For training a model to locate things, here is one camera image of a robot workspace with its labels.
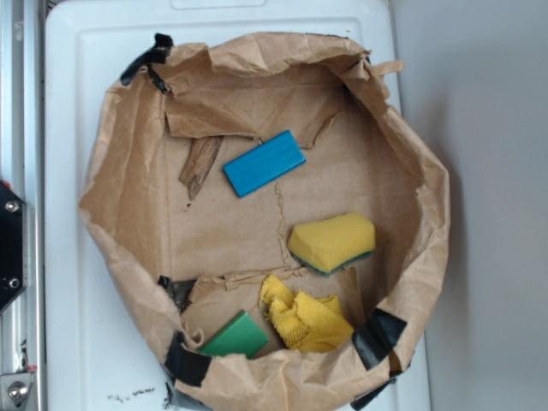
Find white plastic bin lid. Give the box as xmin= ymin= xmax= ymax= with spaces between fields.
xmin=41 ymin=0 xmax=432 ymax=411

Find green rectangular block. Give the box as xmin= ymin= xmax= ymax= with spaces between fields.
xmin=199 ymin=311 xmax=269 ymax=359

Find yellow crumpled cloth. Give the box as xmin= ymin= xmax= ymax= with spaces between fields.
xmin=259 ymin=275 xmax=354 ymax=353

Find black mounting bracket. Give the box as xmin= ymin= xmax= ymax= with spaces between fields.
xmin=0 ymin=181 xmax=27 ymax=314

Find aluminium frame rail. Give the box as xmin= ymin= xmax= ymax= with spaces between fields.
xmin=1 ymin=1 xmax=47 ymax=410

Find brown paper bag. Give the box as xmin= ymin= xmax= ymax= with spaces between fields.
xmin=79 ymin=33 xmax=450 ymax=410

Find yellow sponge with green pad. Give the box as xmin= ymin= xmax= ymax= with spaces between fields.
xmin=287 ymin=212 xmax=376 ymax=277

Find blue rectangular block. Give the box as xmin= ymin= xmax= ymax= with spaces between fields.
xmin=223 ymin=130 xmax=307 ymax=198

